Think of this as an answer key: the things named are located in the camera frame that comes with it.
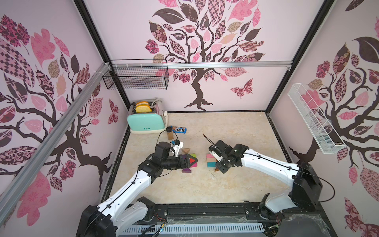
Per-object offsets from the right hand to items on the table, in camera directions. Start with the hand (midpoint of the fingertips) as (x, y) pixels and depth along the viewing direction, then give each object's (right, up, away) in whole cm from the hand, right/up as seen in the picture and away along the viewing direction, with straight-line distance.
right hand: (223, 165), depth 82 cm
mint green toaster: (-51, +25, +22) cm, 61 cm away
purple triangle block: (-21, -5, +6) cm, 23 cm away
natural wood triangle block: (-22, +6, +14) cm, 27 cm away
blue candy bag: (-28, +20, +25) cm, 43 cm away
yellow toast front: (-51, +34, +16) cm, 63 cm away
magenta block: (-16, -2, +9) cm, 19 cm away
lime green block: (-17, +3, +13) cm, 22 cm away
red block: (-18, +5, -9) cm, 21 cm away
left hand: (-18, +2, -7) cm, 20 cm away
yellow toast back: (-53, +39, +19) cm, 68 cm away
